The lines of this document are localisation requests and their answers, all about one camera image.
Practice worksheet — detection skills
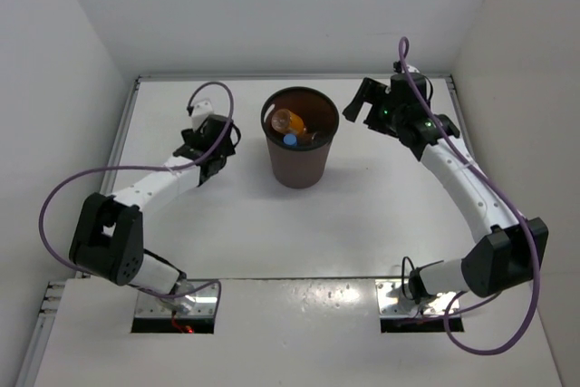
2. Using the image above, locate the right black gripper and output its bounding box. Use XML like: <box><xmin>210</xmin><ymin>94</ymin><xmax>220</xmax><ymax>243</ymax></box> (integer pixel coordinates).
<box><xmin>343</xmin><ymin>78</ymin><xmax>404</xmax><ymax>139</ymax></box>

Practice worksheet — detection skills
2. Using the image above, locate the clear plastic bottle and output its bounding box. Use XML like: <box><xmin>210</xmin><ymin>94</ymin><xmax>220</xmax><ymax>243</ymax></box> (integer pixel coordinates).
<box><xmin>304</xmin><ymin>131</ymin><xmax>325</xmax><ymax>145</ymax></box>

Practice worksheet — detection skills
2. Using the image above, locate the orange plastic bottle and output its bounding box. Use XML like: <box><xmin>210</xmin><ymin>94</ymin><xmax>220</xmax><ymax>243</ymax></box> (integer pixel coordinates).
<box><xmin>271</xmin><ymin>109</ymin><xmax>307</xmax><ymax>136</ymax></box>

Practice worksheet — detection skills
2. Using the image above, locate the blue label water bottle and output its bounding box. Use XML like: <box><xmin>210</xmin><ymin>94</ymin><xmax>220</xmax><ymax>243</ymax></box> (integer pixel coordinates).
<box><xmin>283</xmin><ymin>133</ymin><xmax>298</xmax><ymax>147</ymax></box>

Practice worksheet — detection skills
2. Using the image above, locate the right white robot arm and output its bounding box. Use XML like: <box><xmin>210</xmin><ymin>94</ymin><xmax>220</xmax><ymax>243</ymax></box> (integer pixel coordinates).
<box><xmin>343</xmin><ymin>73</ymin><xmax>548</xmax><ymax>302</ymax></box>

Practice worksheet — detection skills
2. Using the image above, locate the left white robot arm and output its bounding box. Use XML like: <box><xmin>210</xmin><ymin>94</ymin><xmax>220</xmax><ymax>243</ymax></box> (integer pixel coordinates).
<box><xmin>69</xmin><ymin>114</ymin><xmax>241</xmax><ymax>298</ymax></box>

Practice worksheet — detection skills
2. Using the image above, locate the brown plastic waste bin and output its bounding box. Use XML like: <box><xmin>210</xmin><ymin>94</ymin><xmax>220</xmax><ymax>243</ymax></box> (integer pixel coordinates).
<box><xmin>260</xmin><ymin>86</ymin><xmax>339</xmax><ymax>189</ymax></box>

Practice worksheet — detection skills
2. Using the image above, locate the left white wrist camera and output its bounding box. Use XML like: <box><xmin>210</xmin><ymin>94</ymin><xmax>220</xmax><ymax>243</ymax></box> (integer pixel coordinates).
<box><xmin>187</xmin><ymin>99</ymin><xmax>214</xmax><ymax>131</ymax></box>

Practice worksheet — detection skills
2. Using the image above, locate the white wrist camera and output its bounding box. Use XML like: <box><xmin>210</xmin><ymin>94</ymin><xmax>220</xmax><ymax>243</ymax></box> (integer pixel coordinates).
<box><xmin>187</xmin><ymin>99</ymin><xmax>214</xmax><ymax>131</ymax></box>
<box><xmin>392</xmin><ymin>60</ymin><xmax>421</xmax><ymax>74</ymax></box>

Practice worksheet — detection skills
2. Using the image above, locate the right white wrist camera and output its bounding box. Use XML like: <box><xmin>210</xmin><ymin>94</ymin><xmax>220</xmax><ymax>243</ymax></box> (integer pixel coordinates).
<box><xmin>392</xmin><ymin>60</ymin><xmax>421</xmax><ymax>74</ymax></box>

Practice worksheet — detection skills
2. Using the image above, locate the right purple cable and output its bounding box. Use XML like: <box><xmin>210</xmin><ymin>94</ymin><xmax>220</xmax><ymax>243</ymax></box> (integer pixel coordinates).
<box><xmin>398</xmin><ymin>36</ymin><xmax>544</xmax><ymax>356</ymax></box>

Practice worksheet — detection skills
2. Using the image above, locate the purple cable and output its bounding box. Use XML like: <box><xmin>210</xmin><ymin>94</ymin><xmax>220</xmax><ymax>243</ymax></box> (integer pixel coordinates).
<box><xmin>398</xmin><ymin>36</ymin><xmax>544</xmax><ymax>356</ymax></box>
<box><xmin>38</xmin><ymin>82</ymin><xmax>236</xmax><ymax>300</ymax></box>

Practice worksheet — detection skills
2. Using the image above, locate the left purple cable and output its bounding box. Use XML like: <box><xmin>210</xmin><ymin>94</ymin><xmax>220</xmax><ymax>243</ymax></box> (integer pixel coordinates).
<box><xmin>38</xmin><ymin>82</ymin><xmax>236</xmax><ymax>300</ymax></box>

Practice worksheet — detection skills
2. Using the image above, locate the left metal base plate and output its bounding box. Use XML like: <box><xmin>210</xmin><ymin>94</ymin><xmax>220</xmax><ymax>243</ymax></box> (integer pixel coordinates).
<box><xmin>134</xmin><ymin>280</ymin><xmax>222</xmax><ymax>320</ymax></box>

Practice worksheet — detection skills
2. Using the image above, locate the metal base plate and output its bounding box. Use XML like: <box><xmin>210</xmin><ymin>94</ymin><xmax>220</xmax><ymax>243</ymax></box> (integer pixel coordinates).
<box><xmin>375</xmin><ymin>278</ymin><xmax>457</xmax><ymax>320</ymax></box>
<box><xmin>134</xmin><ymin>280</ymin><xmax>222</xmax><ymax>320</ymax></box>

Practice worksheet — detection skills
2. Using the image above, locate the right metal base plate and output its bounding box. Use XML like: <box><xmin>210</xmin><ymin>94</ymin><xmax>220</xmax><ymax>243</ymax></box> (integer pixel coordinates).
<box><xmin>375</xmin><ymin>278</ymin><xmax>457</xmax><ymax>320</ymax></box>

